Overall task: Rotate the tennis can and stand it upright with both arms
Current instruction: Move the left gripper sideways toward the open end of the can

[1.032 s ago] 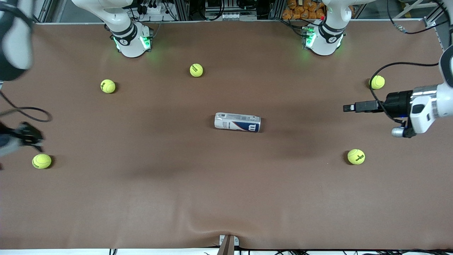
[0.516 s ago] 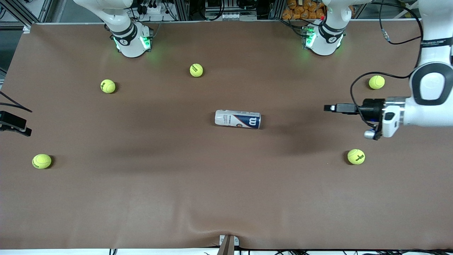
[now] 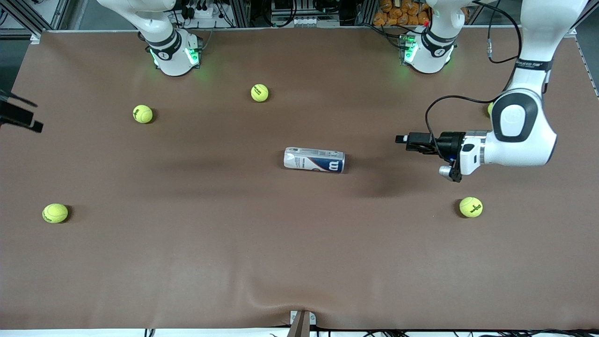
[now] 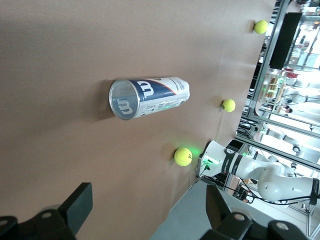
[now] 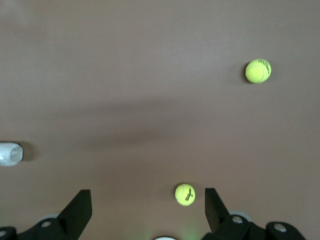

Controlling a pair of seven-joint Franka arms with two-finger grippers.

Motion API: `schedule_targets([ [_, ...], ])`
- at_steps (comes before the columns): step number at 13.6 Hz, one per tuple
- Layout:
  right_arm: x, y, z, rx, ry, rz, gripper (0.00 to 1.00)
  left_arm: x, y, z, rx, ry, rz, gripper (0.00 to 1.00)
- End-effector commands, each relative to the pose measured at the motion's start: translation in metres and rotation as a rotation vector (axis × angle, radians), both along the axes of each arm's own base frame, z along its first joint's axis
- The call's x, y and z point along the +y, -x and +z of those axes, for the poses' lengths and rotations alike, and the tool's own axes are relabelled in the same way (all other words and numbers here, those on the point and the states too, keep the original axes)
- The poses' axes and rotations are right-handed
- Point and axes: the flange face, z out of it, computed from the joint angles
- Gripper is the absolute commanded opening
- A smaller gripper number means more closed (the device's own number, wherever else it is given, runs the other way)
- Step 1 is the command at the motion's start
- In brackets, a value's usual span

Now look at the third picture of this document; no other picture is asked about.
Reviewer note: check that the aluminium frame strut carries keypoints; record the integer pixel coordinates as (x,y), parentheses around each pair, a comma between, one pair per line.
(572,32)
(58,11)

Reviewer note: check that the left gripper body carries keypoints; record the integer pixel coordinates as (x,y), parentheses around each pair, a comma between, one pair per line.
(450,142)

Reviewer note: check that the black electronics box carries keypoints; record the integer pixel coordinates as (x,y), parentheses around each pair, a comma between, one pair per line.
(290,5)

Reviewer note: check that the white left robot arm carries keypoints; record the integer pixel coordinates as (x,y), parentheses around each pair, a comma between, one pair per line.
(519,140)

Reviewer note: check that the aluminium frame post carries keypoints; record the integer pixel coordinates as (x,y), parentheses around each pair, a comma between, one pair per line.
(367,11)
(241,11)

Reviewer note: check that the white terminal strip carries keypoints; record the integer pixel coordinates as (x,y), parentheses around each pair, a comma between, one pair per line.
(304,21)

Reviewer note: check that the yellow tennis ball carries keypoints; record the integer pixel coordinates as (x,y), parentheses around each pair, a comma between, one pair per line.
(55,213)
(142,113)
(259,92)
(490,109)
(471,207)

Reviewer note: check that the white power strip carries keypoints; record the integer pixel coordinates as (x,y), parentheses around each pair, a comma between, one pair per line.
(201,13)

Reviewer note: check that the brown table mat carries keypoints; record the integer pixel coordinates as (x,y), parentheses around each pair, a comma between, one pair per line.
(299,234)

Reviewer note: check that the white blue tennis ball can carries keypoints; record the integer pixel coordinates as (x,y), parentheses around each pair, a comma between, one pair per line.
(313,160)

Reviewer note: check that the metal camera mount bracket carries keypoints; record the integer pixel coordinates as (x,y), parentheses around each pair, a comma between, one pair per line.
(302,325)

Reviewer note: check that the orange packets pile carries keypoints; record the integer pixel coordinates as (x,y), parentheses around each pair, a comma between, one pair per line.
(402,14)

